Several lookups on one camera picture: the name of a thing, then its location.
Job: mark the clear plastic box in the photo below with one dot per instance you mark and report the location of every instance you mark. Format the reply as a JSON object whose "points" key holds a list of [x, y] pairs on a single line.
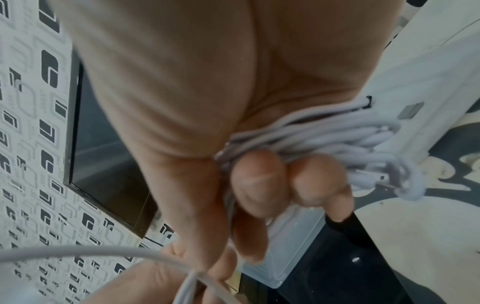
{"points": [[292, 252]]}

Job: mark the beige patterned rug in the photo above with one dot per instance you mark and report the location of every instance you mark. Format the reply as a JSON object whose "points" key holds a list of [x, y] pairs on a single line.
{"points": [[423, 237]]}

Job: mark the white cabinet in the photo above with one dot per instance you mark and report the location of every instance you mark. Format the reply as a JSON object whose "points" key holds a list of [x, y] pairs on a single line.
{"points": [[420, 65]]}

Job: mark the person's right hand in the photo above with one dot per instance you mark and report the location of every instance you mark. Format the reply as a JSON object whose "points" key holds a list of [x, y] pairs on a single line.
{"points": [[180, 77]]}

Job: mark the person's left hand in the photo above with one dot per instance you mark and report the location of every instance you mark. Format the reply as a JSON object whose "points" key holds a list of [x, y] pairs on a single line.
{"points": [[150, 285]]}

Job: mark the black framed screen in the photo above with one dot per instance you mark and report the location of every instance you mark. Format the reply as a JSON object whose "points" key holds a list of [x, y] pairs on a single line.
{"points": [[101, 154]]}

